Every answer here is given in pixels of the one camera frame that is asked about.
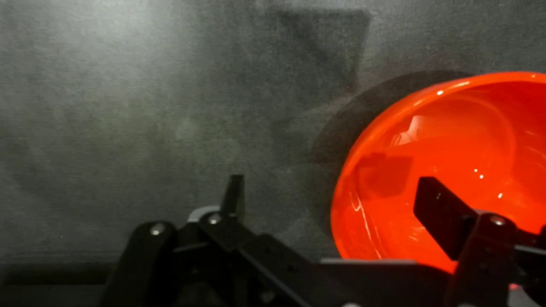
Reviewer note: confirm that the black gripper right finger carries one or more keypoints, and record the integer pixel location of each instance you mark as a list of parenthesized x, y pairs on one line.
[(491, 251)]

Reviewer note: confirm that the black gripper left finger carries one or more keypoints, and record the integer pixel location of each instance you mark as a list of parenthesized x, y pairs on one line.
[(245, 268)]

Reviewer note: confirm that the orange bowl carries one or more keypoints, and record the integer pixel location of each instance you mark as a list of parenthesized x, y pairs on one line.
[(484, 137)]

